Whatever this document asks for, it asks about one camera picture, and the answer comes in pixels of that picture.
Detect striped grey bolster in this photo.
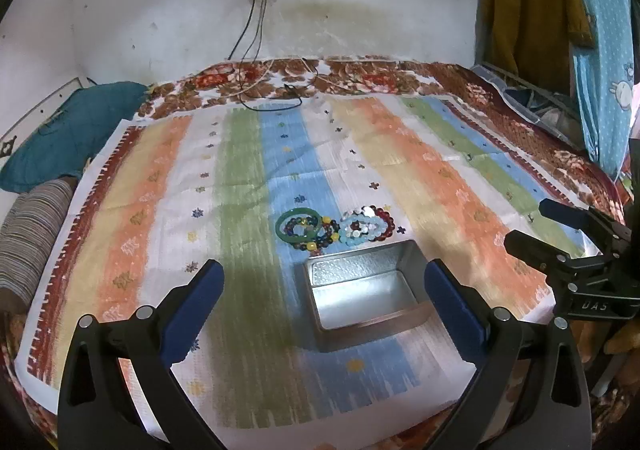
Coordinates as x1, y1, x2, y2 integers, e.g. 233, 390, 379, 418
1, 176, 78, 313

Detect red bead bracelet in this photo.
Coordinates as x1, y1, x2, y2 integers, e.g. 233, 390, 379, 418
366, 206, 397, 245

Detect blue patterned hanging cloth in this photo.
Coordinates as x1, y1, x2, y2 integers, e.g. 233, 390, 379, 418
564, 0, 634, 179

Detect striped colourful cloth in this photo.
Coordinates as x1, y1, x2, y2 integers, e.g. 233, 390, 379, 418
15, 95, 593, 449

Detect brown hanging garment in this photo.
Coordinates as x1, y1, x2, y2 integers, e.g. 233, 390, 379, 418
482, 0, 594, 94

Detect silver metal tin box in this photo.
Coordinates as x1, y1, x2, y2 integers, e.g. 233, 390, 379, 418
305, 240, 433, 352

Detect floral brown bedsheet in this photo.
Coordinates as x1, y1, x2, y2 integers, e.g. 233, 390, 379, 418
1, 58, 623, 449

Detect yellow and dark bead bracelet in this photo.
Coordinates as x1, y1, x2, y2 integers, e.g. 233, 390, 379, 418
293, 216, 343, 252

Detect black cable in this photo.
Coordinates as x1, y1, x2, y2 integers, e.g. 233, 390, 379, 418
226, 0, 321, 112

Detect pale blue bead bracelet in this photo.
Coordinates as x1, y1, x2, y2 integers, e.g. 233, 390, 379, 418
338, 213, 386, 247

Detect teal pillow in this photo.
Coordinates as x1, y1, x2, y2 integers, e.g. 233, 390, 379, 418
1, 81, 146, 193

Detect white cable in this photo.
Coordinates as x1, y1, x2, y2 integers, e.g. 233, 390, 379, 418
234, 0, 367, 101

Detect multicolour glass bead bracelet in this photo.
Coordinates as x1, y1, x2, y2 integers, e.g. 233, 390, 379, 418
283, 213, 321, 242

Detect green jade bangle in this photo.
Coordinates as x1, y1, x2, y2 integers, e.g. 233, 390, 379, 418
274, 207, 322, 245

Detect white flower stone bracelet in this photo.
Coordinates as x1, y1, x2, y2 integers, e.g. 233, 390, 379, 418
344, 204, 384, 239

